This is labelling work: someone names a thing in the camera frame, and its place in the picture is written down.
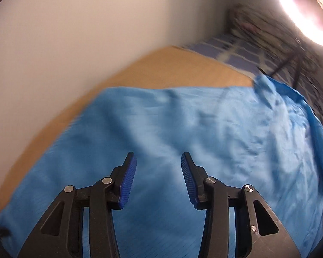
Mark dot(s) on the blue patterned bed sheet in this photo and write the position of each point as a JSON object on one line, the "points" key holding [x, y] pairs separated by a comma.
{"points": [[231, 49]]}

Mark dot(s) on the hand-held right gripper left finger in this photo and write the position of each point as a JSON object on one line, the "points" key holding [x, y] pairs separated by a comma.
{"points": [[127, 180]]}

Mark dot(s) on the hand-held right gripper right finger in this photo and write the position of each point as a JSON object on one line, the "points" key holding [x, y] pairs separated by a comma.
{"points": [[188, 180]]}

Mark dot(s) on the light blue work coat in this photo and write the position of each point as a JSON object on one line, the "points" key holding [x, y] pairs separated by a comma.
{"points": [[204, 129]]}

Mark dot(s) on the black tripod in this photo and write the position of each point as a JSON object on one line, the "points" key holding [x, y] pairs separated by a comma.
{"points": [[297, 61]]}

